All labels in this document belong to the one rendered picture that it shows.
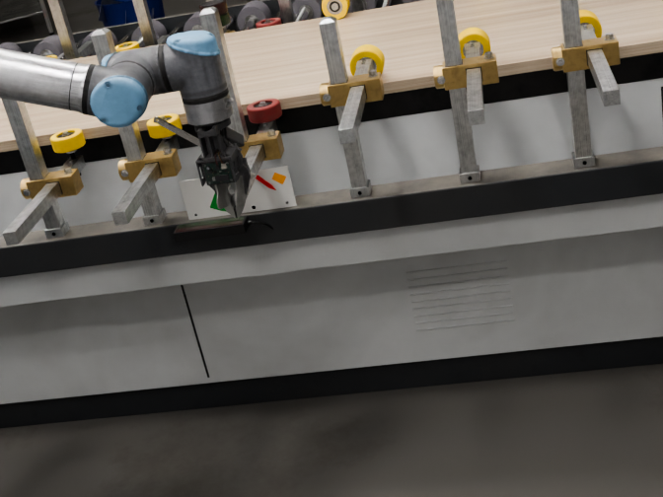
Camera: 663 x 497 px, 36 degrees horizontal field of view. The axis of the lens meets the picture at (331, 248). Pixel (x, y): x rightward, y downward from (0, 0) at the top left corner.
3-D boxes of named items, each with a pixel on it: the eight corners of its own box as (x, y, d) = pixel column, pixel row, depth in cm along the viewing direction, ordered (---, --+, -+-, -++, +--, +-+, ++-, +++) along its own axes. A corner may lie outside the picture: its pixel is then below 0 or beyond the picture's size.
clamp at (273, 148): (281, 159, 231) (276, 137, 228) (224, 167, 233) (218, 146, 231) (285, 149, 236) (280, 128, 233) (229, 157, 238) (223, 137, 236)
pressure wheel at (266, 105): (286, 151, 241) (275, 105, 237) (254, 156, 243) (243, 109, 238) (291, 138, 249) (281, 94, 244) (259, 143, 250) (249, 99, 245)
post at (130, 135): (162, 227, 243) (104, 30, 222) (148, 229, 243) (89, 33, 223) (166, 221, 246) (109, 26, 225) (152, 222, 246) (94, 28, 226)
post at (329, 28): (373, 222, 236) (333, 18, 215) (358, 224, 237) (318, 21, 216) (374, 215, 239) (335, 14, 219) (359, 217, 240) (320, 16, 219)
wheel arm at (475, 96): (486, 123, 194) (483, 106, 192) (468, 126, 195) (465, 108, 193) (480, 49, 238) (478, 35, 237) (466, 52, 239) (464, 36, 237)
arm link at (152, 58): (92, 65, 186) (158, 53, 185) (104, 48, 196) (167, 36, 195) (106, 113, 190) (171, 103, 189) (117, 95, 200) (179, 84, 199)
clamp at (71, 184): (76, 196, 240) (70, 177, 238) (23, 203, 242) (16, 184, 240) (85, 185, 245) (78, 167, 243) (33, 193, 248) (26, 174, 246)
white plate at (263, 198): (296, 206, 235) (287, 166, 231) (188, 220, 240) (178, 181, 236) (296, 205, 236) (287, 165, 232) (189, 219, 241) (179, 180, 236)
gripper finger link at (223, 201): (217, 228, 204) (206, 185, 200) (223, 216, 209) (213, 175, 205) (232, 226, 203) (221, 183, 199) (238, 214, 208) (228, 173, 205)
